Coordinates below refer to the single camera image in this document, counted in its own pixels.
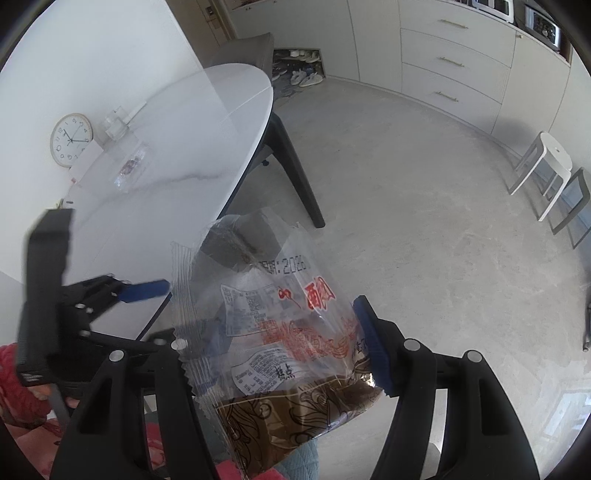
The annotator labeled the white box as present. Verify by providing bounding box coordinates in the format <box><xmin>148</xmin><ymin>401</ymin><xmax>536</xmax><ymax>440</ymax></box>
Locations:
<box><xmin>68</xmin><ymin>138</ymin><xmax>106</xmax><ymax>183</ymax></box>

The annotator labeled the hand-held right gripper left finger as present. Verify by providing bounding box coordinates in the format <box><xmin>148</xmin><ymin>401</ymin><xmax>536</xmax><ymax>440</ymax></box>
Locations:
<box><xmin>48</xmin><ymin>339</ymin><xmax>222</xmax><ymax>480</ymax></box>

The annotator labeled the pile of shoes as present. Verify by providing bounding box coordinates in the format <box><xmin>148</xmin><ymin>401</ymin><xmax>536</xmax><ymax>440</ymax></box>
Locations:
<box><xmin>270</xmin><ymin>47</ymin><xmax>326</xmax><ymax>100</ymax></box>

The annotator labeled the person's left forearm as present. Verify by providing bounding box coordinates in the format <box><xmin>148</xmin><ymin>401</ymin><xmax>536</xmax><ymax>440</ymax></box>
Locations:
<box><xmin>0</xmin><ymin>344</ymin><xmax>63</xmax><ymax>432</ymax></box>

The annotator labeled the clear glass cup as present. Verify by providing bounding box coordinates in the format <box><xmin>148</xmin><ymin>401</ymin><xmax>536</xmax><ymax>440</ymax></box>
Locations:
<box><xmin>100</xmin><ymin>107</ymin><xmax>131</xmax><ymax>141</ymax></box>

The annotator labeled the grey chair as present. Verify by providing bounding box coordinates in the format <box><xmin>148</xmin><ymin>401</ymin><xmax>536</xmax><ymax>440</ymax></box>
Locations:
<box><xmin>203</xmin><ymin>33</ymin><xmax>276</xmax><ymax>84</ymax></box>

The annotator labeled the white tall cupboard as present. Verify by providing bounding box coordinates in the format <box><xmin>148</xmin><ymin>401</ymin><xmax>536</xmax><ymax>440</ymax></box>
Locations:
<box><xmin>489</xmin><ymin>23</ymin><xmax>575</xmax><ymax>155</ymax></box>

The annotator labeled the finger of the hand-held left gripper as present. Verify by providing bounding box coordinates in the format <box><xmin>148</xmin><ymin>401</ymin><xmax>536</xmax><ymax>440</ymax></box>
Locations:
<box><xmin>76</xmin><ymin>323</ymin><xmax>172</xmax><ymax>357</ymax></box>
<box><xmin>59</xmin><ymin>274</ymin><xmax>171</xmax><ymax>331</ymax></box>

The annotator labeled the round wall clock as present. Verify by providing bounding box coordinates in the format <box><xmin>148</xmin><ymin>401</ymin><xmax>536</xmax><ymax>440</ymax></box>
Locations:
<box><xmin>49</xmin><ymin>113</ymin><xmax>93</xmax><ymax>168</ymax></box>

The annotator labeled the black table leg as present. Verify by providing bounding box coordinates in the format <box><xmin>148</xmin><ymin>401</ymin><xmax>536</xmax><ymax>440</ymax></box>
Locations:
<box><xmin>215</xmin><ymin>113</ymin><xmax>326</xmax><ymax>229</ymax></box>

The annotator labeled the white drawer cabinet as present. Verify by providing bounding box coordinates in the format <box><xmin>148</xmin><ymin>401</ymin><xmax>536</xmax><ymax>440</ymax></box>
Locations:
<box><xmin>231</xmin><ymin>0</ymin><xmax>515</xmax><ymax>137</ymax></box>

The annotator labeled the clear wrapper with brown candy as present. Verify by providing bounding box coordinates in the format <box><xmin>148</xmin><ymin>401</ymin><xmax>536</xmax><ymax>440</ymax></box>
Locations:
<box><xmin>113</xmin><ymin>142</ymin><xmax>149</xmax><ymax>190</ymax></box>

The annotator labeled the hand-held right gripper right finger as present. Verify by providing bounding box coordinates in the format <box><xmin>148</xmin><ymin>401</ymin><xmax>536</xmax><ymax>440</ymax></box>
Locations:
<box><xmin>353</xmin><ymin>295</ymin><xmax>541</xmax><ymax>480</ymax></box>

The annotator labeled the clear plastic snack bag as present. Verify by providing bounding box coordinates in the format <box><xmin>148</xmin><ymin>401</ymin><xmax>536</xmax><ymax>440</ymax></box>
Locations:
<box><xmin>170</xmin><ymin>208</ymin><xmax>386</xmax><ymax>480</ymax></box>

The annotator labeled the white stool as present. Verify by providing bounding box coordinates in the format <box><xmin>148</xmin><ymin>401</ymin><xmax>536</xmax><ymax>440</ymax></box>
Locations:
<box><xmin>508</xmin><ymin>131</ymin><xmax>573</xmax><ymax>222</ymax></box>

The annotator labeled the silver countertop appliance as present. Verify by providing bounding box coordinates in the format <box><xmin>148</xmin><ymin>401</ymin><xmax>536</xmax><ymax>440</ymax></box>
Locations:
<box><xmin>524</xmin><ymin>6</ymin><xmax>563</xmax><ymax>49</ymax></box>

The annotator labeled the person's left hand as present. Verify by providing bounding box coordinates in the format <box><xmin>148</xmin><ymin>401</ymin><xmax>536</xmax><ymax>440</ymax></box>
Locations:
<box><xmin>28</xmin><ymin>385</ymin><xmax>81</xmax><ymax>411</ymax></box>

